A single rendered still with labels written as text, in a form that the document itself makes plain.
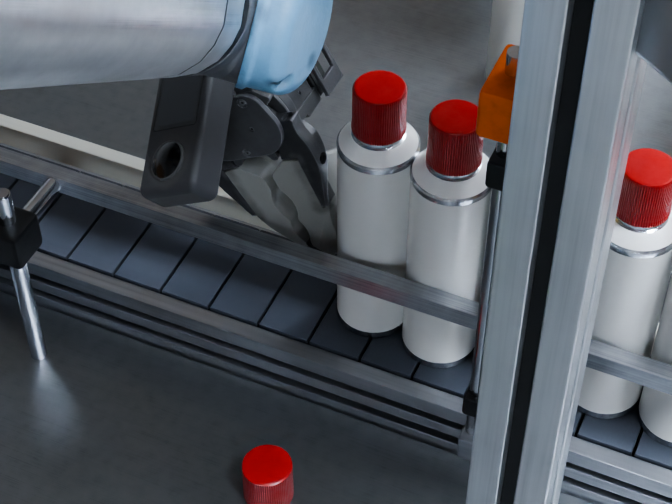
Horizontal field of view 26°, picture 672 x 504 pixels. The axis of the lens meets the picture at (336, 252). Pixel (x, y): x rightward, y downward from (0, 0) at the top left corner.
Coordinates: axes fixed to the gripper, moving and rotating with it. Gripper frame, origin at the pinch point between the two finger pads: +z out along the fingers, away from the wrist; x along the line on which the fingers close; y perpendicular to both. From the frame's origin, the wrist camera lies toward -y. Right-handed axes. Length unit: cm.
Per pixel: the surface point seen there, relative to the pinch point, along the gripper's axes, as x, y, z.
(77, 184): 12.7, -3.6, -10.5
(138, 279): 13.6, -3.4, -1.6
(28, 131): 23.1, 3.7, -11.1
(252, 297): 6.5, -1.6, 2.5
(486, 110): -24.3, -9.6, -14.8
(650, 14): -37.3, -15.6, -21.8
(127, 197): 9.5, -3.3, -8.7
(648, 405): -19.2, -1.5, 14.5
